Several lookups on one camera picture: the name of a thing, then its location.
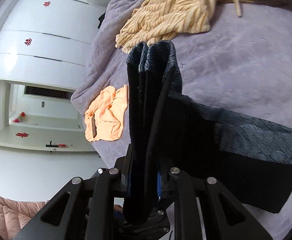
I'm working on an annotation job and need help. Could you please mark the dark blue patterned pants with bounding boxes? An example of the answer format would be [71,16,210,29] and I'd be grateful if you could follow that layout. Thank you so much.
[124,41,292,223]

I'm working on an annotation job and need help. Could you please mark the pink quilted jacket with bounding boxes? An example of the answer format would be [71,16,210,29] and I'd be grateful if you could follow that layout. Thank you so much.
[0,196,48,239]

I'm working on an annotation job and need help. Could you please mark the white desk shelf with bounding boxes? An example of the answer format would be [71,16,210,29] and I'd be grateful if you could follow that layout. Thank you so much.
[0,115,95,152]

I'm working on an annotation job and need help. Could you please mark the orange peach garment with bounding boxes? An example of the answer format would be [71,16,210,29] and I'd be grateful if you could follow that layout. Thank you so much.
[84,85,128,142]

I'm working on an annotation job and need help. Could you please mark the lavender plush bed blanket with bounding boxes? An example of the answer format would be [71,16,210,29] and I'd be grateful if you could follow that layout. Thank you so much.
[70,0,292,240]

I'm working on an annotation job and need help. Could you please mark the white wardrobe with doors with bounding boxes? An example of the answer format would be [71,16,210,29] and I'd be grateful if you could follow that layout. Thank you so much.
[0,0,110,90]

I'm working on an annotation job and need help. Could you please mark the beige striped garment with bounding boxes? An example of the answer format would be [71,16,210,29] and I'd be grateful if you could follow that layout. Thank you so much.
[115,0,252,53]

